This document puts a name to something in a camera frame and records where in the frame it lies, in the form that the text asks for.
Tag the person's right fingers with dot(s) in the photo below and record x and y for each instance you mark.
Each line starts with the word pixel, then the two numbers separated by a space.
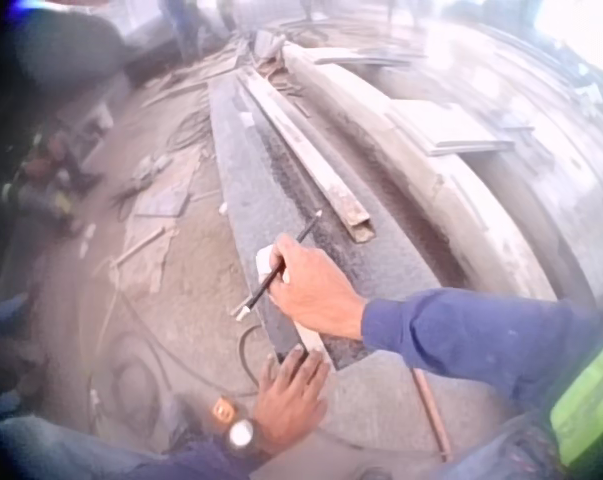
pixel 283 252

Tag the person's legs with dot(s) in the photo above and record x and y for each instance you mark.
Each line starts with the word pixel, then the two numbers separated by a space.
pixel 56 450

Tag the long rusty metal channel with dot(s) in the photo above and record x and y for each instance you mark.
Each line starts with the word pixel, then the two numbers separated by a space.
pixel 311 160

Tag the person's left hand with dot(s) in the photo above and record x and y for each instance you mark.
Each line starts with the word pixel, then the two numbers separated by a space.
pixel 286 405

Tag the pale wooden strip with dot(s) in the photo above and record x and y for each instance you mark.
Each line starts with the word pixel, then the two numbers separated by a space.
pixel 312 342

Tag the black wrist watch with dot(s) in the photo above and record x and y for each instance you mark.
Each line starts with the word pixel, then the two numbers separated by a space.
pixel 242 434

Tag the rusty metal rod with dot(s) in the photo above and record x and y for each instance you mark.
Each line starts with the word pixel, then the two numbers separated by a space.
pixel 431 412

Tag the pale stone slab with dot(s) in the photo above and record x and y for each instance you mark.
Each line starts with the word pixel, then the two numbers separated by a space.
pixel 451 127

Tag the black pencil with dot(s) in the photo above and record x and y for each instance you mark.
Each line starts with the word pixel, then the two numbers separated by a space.
pixel 303 235

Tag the orange tape measure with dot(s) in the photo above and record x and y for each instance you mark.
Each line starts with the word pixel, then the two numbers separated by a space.
pixel 225 409

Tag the person's right hand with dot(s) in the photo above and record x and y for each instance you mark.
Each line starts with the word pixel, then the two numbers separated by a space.
pixel 316 295

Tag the long dark granite slab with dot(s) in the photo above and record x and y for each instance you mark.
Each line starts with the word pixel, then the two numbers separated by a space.
pixel 246 185

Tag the light grey granite slab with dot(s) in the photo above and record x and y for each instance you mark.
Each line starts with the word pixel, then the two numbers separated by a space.
pixel 381 400

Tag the white chalk piece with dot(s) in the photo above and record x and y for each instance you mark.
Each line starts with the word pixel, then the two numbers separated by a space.
pixel 264 262

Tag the grey stone tile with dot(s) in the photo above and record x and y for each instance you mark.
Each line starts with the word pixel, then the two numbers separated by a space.
pixel 163 200

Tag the long concrete beam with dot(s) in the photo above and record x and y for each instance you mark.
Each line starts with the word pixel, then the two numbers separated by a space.
pixel 416 170

